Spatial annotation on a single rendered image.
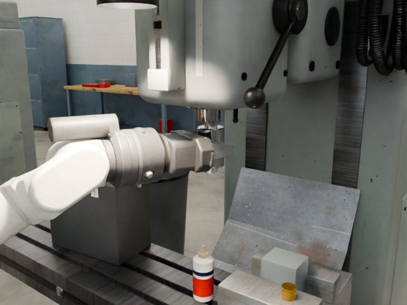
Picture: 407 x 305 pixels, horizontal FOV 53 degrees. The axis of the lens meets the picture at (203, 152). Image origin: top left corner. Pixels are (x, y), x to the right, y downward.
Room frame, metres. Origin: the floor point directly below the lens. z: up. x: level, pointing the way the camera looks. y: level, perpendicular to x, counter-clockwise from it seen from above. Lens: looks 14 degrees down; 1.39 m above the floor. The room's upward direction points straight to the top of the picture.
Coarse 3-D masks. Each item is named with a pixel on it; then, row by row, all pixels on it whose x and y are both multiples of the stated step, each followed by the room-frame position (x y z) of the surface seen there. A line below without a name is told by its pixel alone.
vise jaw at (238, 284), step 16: (240, 272) 0.61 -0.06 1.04; (224, 288) 0.57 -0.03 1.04; (240, 288) 0.56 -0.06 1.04; (256, 288) 0.56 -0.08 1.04; (272, 288) 0.56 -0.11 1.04; (224, 304) 0.57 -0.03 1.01; (240, 304) 0.55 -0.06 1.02; (256, 304) 0.53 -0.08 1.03; (272, 304) 0.52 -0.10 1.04; (288, 304) 0.52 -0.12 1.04; (304, 304) 0.52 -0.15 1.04; (320, 304) 0.53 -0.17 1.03
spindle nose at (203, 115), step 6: (198, 114) 0.68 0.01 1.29; (204, 114) 0.67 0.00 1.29; (210, 114) 0.67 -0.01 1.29; (216, 114) 0.67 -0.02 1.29; (222, 114) 0.68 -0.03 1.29; (198, 120) 0.68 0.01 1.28; (204, 120) 0.67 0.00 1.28; (210, 120) 0.67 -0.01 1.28; (216, 120) 0.67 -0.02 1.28; (222, 120) 0.68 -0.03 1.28
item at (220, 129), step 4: (200, 128) 0.68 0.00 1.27; (204, 128) 0.67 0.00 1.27; (208, 128) 0.67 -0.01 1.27; (212, 128) 0.67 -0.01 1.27; (216, 128) 0.67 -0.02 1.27; (220, 128) 0.68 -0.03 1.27; (224, 128) 0.69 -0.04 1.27; (200, 132) 0.68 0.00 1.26; (204, 132) 0.67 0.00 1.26; (208, 132) 0.67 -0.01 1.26; (212, 132) 0.67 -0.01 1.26; (216, 132) 0.67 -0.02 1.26; (220, 132) 0.68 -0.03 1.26; (224, 132) 0.69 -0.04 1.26
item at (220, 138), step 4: (204, 136) 0.67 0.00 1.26; (208, 136) 0.67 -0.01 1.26; (212, 136) 0.67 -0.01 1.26; (216, 136) 0.67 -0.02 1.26; (220, 136) 0.68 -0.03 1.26; (224, 136) 0.69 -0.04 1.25; (212, 140) 0.67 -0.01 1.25; (216, 140) 0.67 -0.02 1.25; (220, 140) 0.68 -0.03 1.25; (216, 160) 0.67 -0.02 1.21; (220, 160) 0.68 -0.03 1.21; (216, 164) 0.67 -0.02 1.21; (220, 164) 0.68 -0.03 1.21; (212, 168) 0.67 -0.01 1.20
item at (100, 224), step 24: (96, 192) 0.85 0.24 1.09; (120, 192) 0.84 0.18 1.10; (144, 192) 0.91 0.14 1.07; (72, 216) 0.89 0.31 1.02; (96, 216) 0.85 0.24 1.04; (120, 216) 0.84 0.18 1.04; (144, 216) 0.91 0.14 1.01; (72, 240) 0.90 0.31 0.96; (96, 240) 0.86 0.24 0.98; (120, 240) 0.83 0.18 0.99; (144, 240) 0.91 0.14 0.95; (120, 264) 0.83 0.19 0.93
